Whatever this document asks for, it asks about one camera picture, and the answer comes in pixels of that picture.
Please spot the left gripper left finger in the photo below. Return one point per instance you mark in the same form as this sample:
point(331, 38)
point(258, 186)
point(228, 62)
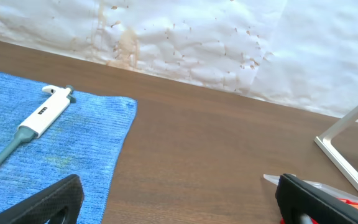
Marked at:
point(57, 199)

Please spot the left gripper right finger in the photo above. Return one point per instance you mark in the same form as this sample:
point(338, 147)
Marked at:
point(306, 199)

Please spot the white and blue stand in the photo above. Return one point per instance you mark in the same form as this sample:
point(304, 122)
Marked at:
point(340, 155)

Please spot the blue cloth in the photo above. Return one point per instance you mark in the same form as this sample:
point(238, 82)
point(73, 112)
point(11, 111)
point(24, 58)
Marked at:
point(73, 140)

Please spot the white pipette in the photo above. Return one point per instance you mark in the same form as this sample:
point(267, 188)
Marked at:
point(45, 113)

